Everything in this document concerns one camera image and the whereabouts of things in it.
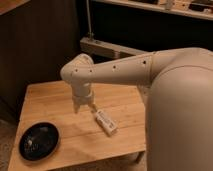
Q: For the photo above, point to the wooden table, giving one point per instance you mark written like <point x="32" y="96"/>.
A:
<point x="81" y="139"/>

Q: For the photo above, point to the grey metal beam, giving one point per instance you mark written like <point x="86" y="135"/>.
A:
<point x="105" y="49"/>

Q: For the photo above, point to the wooden shelf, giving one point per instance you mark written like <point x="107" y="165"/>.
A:
<point x="156" y="8"/>

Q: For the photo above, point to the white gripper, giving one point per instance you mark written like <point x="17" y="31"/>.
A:
<point x="84" y="100"/>

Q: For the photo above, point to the metal pole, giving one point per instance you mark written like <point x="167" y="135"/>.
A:
<point x="90" y="31"/>

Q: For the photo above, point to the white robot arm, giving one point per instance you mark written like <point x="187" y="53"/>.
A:
<point x="179" y="107"/>

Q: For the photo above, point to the black ceramic bowl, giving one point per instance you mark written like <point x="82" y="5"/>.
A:
<point x="38" y="141"/>

